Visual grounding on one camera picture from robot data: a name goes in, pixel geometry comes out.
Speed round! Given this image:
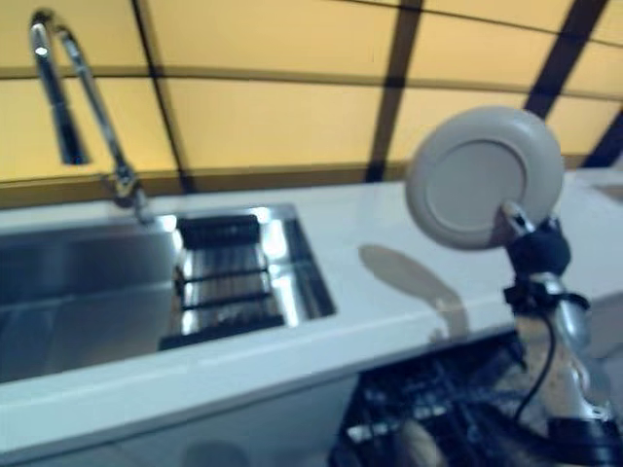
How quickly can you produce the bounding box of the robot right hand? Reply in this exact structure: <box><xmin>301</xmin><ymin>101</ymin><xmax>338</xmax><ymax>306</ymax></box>
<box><xmin>495</xmin><ymin>201</ymin><xmax>573</xmax><ymax>288</ymax></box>

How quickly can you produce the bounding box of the black sink drying rack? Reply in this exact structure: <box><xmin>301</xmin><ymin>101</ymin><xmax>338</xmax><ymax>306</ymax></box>
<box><xmin>158</xmin><ymin>213</ymin><xmax>286</xmax><ymax>352</ymax></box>

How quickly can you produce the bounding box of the white kitchen base cabinet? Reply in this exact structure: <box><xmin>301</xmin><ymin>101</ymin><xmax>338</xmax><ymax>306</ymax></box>
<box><xmin>0</xmin><ymin>374</ymin><xmax>361</xmax><ymax>467</ymax></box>

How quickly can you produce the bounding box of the stainless steel kitchen sink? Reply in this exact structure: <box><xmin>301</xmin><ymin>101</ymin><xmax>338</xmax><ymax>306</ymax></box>
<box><xmin>0</xmin><ymin>203</ymin><xmax>339</xmax><ymax>386</ymax></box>

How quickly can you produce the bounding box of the chrome gooseneck kitchen faucet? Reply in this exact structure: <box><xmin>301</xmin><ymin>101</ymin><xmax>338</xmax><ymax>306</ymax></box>
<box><xmin>28</xmin><ymin>8</ymin><xmax>150</xmax><ymax>226</ymax></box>

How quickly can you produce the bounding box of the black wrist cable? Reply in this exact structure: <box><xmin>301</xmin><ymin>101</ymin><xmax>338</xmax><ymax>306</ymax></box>
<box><xmin>513</xmin><ymin>310</ymin><xmax>559</xmax><ymax>425</ymax></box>

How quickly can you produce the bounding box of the yellow backlit lattice wall panel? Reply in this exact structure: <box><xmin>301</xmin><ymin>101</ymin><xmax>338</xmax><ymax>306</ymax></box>
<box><xmin>0</xmin><ymin>0</ymin><xmax>623</xmax><ymax>210</ymax></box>

